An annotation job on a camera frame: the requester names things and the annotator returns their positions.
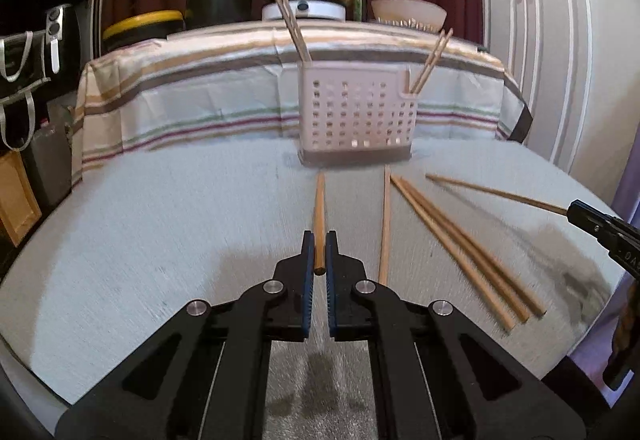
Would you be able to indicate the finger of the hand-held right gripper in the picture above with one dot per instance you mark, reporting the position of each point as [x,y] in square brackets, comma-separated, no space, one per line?
[590,217]

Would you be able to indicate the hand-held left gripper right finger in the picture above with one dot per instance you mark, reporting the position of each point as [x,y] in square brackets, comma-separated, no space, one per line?
[331,290]

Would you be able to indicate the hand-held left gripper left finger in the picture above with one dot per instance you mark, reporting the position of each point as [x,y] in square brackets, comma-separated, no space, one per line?
[307,290]

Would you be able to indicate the light wooden chopstick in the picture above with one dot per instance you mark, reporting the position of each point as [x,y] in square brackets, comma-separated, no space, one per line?
[465,250]
[436,60]
[298,28]
[480,253]
[429,62]
[500,194]
[450,251]
[290,29]
[319,220]
[385,230]

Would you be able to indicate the white perforated utensil basket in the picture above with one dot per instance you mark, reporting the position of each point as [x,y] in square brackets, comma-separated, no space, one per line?
[350,119]

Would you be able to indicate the person's right hand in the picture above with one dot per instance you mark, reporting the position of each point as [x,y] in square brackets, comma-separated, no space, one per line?
[626,327]

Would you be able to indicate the purple cloth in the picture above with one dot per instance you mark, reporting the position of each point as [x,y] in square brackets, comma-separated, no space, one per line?
[627,180]

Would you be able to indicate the white cabinet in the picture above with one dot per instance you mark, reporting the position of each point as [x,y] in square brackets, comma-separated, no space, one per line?
[565,44]

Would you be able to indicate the striped tablecloth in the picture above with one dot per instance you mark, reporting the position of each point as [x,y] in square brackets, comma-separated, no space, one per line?
[200,84]

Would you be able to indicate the white bowl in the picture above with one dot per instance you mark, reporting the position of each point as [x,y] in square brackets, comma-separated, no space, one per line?
[407,12]

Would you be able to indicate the white induction cooker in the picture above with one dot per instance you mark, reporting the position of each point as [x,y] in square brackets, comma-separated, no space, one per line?
[320,10]

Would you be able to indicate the black bin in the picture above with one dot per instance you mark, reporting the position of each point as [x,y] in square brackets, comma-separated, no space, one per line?
[50,169]

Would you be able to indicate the black pot with yellow lid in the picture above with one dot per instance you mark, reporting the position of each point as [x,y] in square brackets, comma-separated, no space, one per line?
[217,4]

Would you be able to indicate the flat black pan yellow lid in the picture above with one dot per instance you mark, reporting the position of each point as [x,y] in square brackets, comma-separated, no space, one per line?
[142,32]

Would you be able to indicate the black shelf rack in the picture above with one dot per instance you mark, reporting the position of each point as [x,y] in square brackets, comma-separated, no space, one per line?
[95,44]

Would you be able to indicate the black silver air fryer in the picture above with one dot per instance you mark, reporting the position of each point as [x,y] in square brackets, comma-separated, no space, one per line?
[62,34]

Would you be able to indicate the wooden frame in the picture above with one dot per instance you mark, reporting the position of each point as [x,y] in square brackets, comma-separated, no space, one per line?
[17,200]

